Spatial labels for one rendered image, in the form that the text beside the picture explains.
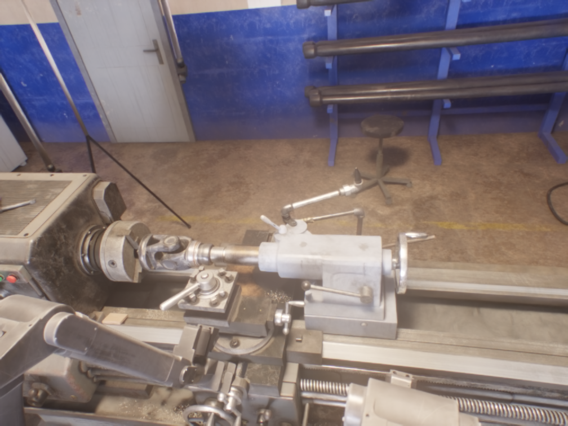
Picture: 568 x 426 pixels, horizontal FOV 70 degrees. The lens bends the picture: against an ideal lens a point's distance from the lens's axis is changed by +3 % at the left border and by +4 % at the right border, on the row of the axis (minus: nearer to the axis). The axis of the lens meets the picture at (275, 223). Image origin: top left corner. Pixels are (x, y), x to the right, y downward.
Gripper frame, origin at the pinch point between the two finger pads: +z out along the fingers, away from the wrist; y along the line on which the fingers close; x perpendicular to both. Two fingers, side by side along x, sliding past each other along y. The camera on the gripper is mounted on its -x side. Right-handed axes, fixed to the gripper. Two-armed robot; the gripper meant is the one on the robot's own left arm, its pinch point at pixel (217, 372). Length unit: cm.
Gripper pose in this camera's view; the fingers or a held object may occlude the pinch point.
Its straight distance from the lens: 113.7
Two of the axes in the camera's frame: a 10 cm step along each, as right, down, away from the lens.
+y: -9.4, -1.2, 3.2
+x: -2.2, 9.3, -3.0
